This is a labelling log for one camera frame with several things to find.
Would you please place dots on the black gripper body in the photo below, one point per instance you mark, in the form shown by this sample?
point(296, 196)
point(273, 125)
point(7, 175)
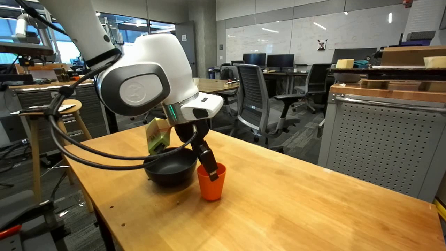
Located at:
point(190, 129)

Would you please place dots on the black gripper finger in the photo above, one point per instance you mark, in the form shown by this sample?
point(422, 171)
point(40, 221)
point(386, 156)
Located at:
point(208, 160)

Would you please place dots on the orange plastic cup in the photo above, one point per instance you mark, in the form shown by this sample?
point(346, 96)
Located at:
point(211, 184)

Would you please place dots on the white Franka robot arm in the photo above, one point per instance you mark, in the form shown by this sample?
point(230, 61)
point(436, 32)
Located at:
point(139, 60)

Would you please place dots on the black bowl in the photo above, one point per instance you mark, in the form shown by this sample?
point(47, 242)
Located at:
point(171, 168)

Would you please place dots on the round wooden desk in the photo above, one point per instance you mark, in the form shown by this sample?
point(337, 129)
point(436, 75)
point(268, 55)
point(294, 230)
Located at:
point(216, 85)

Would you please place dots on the grey mesh office chair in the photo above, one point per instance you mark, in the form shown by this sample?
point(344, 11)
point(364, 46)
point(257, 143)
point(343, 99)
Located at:
point(252, 97)

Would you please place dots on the black office chair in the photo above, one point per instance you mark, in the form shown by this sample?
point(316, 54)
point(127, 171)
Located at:
point(318, 83)

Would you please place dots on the wooden round stool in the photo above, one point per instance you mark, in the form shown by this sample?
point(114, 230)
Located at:
point(46, 111)

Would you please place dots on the beige foam block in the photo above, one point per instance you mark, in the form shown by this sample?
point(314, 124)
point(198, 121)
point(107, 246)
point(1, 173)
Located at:
point(435, 61)
point(344, 62)

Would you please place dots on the large black computer monitor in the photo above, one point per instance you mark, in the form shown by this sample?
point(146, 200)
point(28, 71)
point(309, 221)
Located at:
point(353, 55)

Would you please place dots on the brown wooden box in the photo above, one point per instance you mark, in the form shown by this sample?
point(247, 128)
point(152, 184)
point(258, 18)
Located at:
point(408, 54)

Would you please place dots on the yellow tape piece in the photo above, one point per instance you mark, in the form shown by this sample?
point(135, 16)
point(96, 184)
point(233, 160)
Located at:
point(440, 209)

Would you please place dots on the wall whiteboard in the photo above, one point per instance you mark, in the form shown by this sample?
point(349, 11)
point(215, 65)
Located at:
point(297, 34)

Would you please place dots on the small wall poster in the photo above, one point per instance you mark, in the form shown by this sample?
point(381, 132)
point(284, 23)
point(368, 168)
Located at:
point(322, 44)

